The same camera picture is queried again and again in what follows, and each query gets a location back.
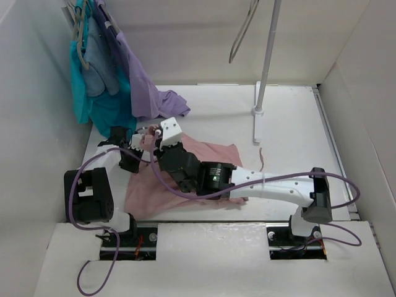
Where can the grey hanger with clothes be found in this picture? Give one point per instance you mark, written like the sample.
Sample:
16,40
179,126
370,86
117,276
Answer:
81,11

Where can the grey empty hanger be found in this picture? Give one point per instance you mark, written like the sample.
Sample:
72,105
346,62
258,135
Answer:
243,30

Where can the white rack pole with base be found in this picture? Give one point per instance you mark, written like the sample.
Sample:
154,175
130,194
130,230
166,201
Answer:
258,110

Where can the teal hanging garment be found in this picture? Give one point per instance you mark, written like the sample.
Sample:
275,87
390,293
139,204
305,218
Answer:
104,111

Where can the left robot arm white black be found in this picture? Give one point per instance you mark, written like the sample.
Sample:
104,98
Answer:
87,191

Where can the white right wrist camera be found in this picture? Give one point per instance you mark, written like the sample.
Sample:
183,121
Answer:
171,133

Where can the white left rack pole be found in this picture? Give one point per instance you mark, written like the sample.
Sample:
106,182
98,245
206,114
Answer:
72,15

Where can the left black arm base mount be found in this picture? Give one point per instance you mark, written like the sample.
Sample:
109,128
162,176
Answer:
138,245

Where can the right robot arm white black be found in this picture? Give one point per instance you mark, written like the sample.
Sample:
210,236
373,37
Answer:
311,194

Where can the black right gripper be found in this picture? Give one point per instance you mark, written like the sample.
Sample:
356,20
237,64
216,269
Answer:
160,153

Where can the blue grey hanging garment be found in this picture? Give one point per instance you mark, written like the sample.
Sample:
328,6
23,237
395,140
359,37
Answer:
101,75

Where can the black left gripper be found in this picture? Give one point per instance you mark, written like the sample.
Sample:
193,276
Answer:
133,167

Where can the pink trousers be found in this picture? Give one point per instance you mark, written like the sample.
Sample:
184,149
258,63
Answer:
147,197

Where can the lilac hanging garment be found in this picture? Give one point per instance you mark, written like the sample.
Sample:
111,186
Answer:
147,101

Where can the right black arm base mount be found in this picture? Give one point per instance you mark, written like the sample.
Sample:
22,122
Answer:
285,246

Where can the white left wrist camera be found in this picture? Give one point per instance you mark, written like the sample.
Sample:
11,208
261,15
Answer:
138,142

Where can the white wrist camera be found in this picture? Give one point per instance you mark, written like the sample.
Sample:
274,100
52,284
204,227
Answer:
138,142
171,133

